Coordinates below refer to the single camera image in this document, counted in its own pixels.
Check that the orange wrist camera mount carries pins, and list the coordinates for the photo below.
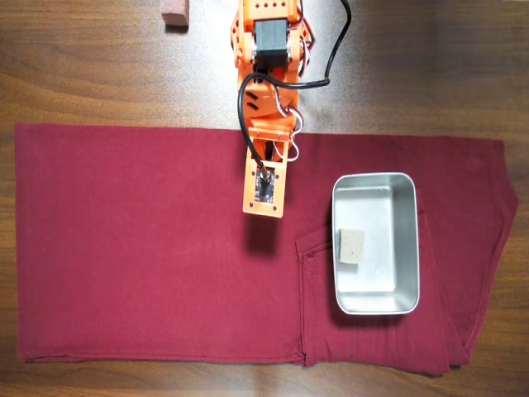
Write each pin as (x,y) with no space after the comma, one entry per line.
(250,194)

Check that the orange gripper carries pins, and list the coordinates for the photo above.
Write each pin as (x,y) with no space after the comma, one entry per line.
(270,135)

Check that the metal tray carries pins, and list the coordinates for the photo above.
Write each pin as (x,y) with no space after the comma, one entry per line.
(392,269)

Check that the dark red cloth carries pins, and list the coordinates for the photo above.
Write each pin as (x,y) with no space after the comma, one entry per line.
(124,227)

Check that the beige foam cube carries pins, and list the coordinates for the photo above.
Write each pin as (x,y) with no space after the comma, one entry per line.
(352,246)

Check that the pink sponge block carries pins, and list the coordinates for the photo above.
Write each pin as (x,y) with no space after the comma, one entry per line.
(175,14)

